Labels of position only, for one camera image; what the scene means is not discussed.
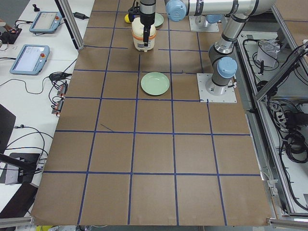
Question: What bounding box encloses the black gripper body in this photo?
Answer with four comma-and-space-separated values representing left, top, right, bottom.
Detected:
140, 0, 156, 26

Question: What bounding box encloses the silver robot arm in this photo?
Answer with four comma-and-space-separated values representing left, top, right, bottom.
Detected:
165, 0, 276, 54
141, 44, 238, 103

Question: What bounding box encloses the person's hand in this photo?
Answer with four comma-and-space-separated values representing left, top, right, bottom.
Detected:
0, 19, 12, 31

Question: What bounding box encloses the green plate far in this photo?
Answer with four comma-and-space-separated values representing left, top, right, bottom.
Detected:
154, 13, 164, 27

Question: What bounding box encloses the green plate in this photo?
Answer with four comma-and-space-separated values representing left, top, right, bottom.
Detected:
141, 72, 170, 96
154, 13, 164, 27

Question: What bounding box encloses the yellow toy potato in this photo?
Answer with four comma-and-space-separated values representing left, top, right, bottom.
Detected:
124, 14, 132, 24

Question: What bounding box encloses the green plate near centre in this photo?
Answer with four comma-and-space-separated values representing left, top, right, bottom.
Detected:
141, 72, 170, 96

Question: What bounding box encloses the black power adapter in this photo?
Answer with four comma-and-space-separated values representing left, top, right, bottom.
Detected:
73, 12, 89, 20

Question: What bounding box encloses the upper teach pendant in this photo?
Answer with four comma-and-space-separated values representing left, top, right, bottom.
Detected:
29, 12, 62, 33

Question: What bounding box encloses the teach pendant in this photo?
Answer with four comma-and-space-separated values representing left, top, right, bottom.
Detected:
10, 44, 50, 76
29, 12, 62, 33

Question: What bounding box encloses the lower teach pendant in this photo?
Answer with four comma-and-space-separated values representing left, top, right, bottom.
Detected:
10, 44, 50, 76

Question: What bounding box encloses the white crumpled bag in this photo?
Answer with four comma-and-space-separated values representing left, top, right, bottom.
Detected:
257, 39, 280, 68

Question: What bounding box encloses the brown paper table mat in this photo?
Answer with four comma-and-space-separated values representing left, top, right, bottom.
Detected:
31, 0, 271, 226

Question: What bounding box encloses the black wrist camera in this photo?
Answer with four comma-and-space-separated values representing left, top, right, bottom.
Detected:
128, 0, 140, 23

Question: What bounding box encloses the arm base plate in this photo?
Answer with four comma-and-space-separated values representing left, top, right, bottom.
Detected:
197, 73, 237, 103
189, 15, 221, 33

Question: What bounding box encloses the aluminium frame post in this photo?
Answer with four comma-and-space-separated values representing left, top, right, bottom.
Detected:
55, 0, 84, 51

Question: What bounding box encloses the usb hub with cables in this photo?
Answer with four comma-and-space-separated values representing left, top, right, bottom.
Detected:
48, 80, 68, 117

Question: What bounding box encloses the black camera stand base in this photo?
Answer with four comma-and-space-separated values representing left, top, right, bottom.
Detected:
0, 153, 40, 185

